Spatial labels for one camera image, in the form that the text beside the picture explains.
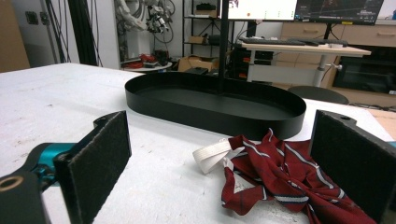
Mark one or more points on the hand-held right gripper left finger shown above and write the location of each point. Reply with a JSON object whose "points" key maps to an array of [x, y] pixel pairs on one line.
{"points": [[93, 168]]}

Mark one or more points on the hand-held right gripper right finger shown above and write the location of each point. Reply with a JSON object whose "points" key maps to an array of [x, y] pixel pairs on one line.
{"points": [[355, 161]]}

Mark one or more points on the red striped bow tie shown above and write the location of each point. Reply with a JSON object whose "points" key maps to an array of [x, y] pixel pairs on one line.
{"points": [[280, 174]]}

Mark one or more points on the black oval tray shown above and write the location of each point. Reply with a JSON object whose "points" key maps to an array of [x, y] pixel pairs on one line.
{"points": [[214, 104]]}

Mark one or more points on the black oven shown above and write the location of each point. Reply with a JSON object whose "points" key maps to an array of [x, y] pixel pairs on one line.
{"points": [[365, 73]]}

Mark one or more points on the small round white table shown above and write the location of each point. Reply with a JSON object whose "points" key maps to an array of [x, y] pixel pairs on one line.
{"points": [[148, 66]]}

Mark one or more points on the wooden desk with white legs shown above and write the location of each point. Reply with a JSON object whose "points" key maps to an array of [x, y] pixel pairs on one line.
{"points": [[305, 51]]}

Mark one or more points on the black aluminium stand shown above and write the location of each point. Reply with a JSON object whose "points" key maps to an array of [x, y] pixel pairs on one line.
{"points": [[81, 32]]}

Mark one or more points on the black keyboard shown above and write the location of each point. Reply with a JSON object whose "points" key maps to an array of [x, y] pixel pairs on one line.
{"points": [[272, 41]]}

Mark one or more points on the cardboard box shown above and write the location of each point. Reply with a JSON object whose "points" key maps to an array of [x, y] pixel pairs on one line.
{"points": [[197, 63]]}

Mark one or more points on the dark monitor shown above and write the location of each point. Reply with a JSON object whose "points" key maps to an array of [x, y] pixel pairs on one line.
{"points": [[338, 11]]}

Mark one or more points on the black vertical pole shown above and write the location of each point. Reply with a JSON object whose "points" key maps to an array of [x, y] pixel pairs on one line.
{"points": [[223, 46]]}

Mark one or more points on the black metal shelf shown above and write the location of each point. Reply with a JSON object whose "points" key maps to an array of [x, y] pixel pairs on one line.
{"points": [[202, 28]]}

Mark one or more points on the white monitor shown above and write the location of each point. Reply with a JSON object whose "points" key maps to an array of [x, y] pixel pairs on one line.
{"points": [[262, 9]]}

